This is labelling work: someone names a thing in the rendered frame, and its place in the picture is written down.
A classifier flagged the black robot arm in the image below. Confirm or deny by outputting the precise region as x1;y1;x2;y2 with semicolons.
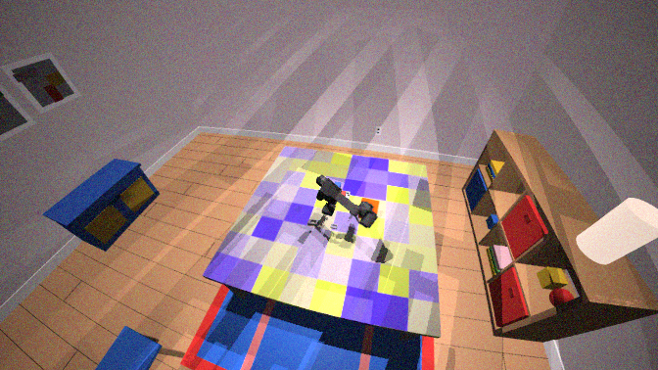
316;175;378;228

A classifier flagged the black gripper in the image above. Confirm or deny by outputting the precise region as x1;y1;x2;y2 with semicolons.
321;196;338;216

